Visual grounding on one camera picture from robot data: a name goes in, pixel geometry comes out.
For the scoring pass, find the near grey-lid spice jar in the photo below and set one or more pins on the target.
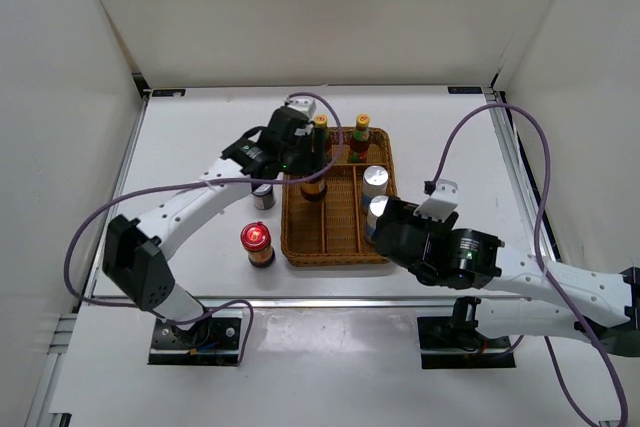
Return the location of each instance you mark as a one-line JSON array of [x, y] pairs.
[[263, 197]]

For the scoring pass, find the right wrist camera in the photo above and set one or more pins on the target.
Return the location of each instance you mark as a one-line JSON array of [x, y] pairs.
[[441, 200]]

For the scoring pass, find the black corner label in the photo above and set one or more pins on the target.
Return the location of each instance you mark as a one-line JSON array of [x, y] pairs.
[[465, 90], [168, 93]]

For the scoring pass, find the silver-cap white bottle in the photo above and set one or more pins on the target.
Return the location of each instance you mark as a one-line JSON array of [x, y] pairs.
[[375, 180], [376, 209]]

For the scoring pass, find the red-lid sauce jar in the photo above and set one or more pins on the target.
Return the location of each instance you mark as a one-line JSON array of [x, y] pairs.
[[315, 190], [256, 240]]

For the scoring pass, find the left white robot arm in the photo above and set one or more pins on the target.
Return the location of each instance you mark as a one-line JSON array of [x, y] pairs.
[[137, 251]]

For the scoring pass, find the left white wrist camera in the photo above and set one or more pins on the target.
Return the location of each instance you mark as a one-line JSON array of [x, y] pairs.
[[303, 104]]

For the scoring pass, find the yellow-cap sauce bottle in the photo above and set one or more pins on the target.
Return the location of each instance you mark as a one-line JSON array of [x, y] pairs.
[[324, 139], [360, 139]]

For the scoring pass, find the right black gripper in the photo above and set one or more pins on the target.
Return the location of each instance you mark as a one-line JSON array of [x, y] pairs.
[[398, 211]]

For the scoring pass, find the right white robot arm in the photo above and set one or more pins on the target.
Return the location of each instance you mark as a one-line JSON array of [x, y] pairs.
[[555, 300]]

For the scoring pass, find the brown wicker divided basket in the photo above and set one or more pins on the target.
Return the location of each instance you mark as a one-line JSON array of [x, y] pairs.
[[332, 232]]

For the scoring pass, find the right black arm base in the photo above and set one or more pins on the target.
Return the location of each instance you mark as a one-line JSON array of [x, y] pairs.
[[444, 348]]

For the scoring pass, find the left black corner label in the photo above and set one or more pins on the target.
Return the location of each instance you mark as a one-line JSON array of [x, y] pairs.
[[168, 93]]

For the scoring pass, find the right black corner label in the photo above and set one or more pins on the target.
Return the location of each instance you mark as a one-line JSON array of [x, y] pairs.
[[465, 90]]

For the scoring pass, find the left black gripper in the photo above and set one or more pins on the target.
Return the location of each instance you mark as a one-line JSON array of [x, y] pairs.
[[307, 162]]

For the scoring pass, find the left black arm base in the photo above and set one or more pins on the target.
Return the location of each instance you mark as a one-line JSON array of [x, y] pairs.
[[217, 345]]

